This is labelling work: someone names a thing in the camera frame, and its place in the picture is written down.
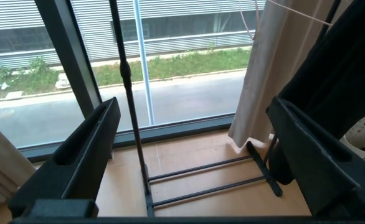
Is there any beige curtain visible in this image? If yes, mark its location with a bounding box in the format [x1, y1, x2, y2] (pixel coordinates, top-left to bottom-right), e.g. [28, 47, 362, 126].
[0, 114, 37, 206]
[228, 0, 354, 149]

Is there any window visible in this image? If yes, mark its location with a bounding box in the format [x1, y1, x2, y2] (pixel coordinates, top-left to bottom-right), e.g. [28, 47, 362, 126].
[0, 0, 266, 162]

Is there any pink clothes hanger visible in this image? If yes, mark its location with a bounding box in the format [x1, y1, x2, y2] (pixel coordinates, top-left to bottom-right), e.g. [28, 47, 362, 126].
[237, 0, 260, 41]
[267, 0, 333, 26]

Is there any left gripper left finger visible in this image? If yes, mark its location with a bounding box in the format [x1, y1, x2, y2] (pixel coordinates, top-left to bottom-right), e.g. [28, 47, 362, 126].
[7, 96, 121, 218]

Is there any black garment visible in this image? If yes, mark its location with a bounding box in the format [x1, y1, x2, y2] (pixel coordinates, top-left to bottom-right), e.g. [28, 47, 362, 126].
[268, 0, 365, 186]

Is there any black clothes rack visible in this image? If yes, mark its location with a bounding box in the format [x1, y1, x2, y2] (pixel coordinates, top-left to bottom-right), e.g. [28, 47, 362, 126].
[108, 0, 342, 218]

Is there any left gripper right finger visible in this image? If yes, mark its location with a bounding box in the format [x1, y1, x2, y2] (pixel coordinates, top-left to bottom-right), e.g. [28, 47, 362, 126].
[267, 95, 365, 218]

